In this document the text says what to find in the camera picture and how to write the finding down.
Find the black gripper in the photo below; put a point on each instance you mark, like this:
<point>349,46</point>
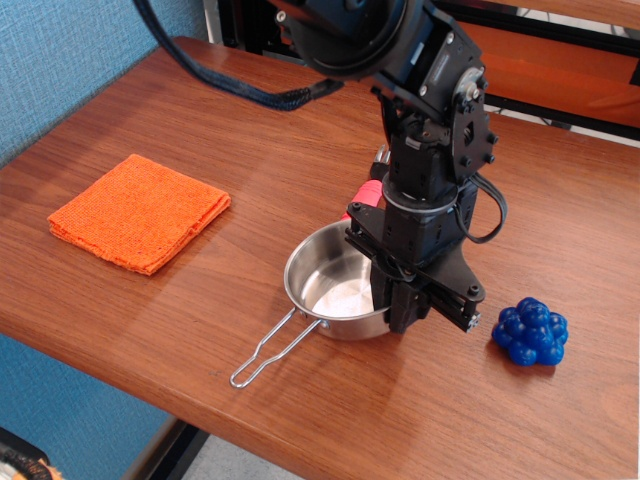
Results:
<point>417,263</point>

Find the silver pot with wire handle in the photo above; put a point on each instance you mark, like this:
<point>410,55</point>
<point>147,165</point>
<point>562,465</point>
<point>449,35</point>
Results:
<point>328,282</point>

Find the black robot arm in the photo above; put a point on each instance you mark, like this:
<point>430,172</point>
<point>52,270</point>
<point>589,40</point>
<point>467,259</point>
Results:
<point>430,80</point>

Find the blue toy grape cluster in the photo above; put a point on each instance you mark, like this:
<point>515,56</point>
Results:
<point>531,334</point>

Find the orange folded cloth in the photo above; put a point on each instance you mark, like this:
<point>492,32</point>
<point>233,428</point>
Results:
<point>139,215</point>

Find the metal table leg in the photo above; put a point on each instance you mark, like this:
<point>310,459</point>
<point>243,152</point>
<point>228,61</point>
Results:
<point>170,452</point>

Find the orange object at corner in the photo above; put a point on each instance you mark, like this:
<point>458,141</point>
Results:
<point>16,466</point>

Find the pink handled fork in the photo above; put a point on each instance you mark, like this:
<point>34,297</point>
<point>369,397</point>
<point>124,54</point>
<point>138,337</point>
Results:
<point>370,192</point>

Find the orange panel with black frame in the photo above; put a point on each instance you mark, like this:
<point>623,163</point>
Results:
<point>574,63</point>

